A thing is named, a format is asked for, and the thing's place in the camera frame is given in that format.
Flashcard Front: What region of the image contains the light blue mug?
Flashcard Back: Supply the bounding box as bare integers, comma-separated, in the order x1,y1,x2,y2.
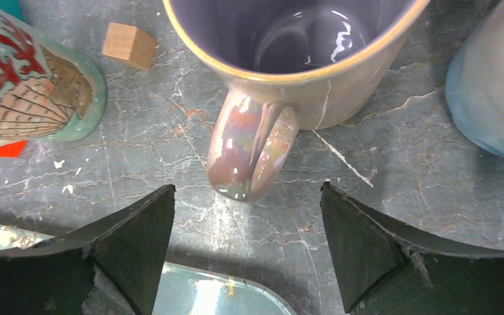
446,1,504,158

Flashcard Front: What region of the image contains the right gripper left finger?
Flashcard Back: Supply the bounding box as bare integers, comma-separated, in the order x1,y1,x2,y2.
0,184,176,314

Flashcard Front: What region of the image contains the tan wooden cube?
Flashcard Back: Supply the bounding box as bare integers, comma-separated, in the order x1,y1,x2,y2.
102,22,158,71

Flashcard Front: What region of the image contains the floral teal tray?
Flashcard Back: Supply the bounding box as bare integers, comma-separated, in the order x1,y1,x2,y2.
0,224,296,315

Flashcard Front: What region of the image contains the red cube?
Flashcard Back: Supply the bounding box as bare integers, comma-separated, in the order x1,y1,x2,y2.
0,140,27,158

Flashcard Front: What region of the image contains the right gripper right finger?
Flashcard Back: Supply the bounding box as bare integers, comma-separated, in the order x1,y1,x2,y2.
320,182,504,314

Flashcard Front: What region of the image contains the teal rectangular block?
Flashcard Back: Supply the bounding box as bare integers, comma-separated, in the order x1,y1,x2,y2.
0,0,24,21

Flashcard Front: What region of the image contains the pale pink mug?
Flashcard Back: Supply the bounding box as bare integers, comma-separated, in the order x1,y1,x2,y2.
164,0,428,202

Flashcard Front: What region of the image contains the cream and green mug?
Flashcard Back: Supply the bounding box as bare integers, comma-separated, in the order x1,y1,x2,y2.
0,9,107,147

